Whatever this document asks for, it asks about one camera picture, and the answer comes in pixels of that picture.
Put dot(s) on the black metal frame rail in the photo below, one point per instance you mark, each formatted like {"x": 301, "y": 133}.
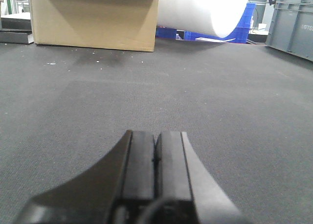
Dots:
{"x": 16, "y": 31}

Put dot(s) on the brown cardboard box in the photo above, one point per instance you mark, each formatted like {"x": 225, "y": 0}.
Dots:
{"x": 108, "y": 24}

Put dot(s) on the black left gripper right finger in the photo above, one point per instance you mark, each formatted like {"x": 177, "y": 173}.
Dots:
{"x": 186, "y": 193}

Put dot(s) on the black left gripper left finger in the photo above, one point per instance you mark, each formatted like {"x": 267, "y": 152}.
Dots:
{"x": 124, "y": 176}

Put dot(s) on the grey plastic crate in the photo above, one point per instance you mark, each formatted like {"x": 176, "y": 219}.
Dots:
{"x": 291, "y": 27}

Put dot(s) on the blue plastic crate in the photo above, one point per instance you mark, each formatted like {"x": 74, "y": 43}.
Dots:
{"x": 240, "y": 33}

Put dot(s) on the white paper sheet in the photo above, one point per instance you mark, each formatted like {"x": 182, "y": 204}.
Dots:
{"x": 202, "y": 39}

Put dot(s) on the white foam roll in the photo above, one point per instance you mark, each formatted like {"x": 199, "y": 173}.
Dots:
{"x": 210, "y": 17}

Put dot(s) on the black woven table mat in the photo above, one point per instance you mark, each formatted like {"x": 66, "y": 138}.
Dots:
{"x": 247, "y": 110}

